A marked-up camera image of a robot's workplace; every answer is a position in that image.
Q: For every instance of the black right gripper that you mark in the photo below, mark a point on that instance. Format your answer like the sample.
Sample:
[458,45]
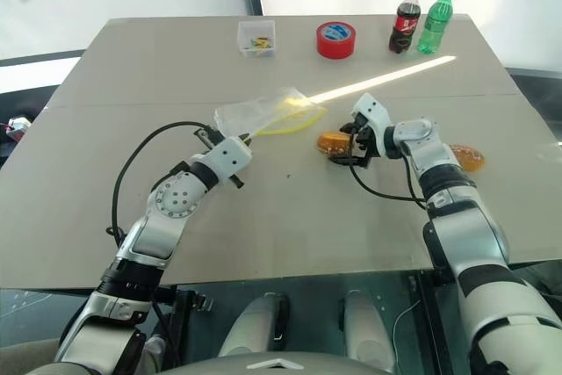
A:
[366,144]

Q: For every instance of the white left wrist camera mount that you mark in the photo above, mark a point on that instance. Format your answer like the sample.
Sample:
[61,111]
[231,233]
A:
[228,157]

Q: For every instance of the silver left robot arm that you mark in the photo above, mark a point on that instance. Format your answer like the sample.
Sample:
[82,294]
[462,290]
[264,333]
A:
[162,217]

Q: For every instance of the silver right robot leg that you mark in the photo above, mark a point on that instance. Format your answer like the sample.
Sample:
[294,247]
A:
[366,331]

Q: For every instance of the cola bottle red cap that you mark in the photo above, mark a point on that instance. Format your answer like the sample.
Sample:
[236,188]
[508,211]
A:
[406,19]

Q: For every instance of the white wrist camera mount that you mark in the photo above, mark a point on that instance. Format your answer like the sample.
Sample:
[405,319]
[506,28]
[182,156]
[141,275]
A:
[372,112]
[228,157]

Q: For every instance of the small colourful pieces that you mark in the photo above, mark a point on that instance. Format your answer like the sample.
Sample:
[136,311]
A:
[260,43]

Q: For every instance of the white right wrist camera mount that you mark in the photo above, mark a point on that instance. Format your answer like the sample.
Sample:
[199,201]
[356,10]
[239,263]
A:
[372,112]

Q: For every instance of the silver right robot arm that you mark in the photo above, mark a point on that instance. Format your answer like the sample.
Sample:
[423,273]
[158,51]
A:
[474,234]

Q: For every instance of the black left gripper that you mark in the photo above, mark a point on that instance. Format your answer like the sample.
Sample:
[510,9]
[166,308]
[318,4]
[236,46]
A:
[210,137]

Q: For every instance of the green bottle yellow cap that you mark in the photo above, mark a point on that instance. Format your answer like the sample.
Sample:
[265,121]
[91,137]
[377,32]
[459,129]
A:
[434,23]

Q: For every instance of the clear plastic box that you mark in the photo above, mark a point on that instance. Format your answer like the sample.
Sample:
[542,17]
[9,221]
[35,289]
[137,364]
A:
[245,29]

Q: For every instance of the silver left robot leg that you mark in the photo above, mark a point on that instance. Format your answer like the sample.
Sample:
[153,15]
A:
[254,326]

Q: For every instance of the red tape roll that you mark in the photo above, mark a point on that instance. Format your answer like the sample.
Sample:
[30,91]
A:
[333,48]

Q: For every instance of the clear plastic zip bag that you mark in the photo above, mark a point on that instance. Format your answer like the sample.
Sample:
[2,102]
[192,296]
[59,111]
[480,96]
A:
[246,113]

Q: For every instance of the red and white object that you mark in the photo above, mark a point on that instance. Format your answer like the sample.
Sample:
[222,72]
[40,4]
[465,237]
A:
[17,128]

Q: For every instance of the black bracket under table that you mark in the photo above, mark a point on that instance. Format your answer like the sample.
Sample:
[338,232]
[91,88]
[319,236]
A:
[195,300]

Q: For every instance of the silver robot leg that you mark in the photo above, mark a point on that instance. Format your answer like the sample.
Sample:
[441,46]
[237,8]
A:
[254,326]
[366,331]

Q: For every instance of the grey robot torso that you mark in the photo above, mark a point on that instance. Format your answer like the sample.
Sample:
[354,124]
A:
[272,365]

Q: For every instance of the orange snack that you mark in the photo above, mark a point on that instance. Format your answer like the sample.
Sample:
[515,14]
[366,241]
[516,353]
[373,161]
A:
[472,160]
[331,142]

